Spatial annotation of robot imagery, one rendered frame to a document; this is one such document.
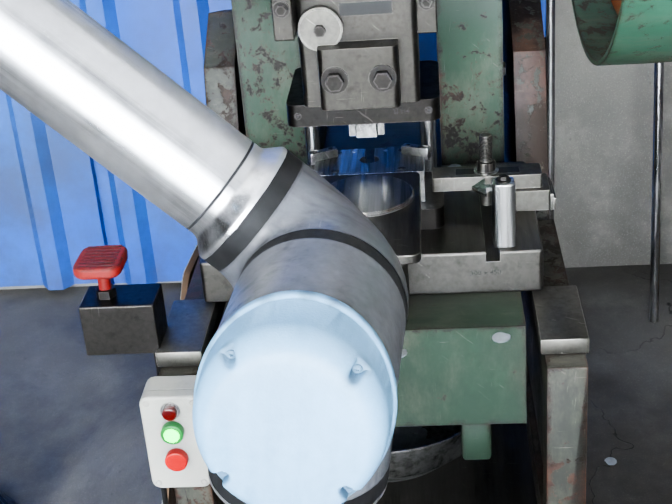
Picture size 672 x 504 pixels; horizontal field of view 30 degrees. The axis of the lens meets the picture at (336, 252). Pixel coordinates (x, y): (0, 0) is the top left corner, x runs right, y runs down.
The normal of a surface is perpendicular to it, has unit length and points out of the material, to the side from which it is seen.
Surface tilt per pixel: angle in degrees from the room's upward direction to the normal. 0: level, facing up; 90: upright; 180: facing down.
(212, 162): 62
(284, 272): 10
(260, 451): 82
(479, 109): 90
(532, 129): 74
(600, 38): 4
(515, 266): 90
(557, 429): 90
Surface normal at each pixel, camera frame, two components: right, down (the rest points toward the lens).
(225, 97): -0.07, 0.18
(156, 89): 0.50, -0.42
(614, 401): -0.07, -0.89
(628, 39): 0.02, 0.97
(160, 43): -0.06, 0.45
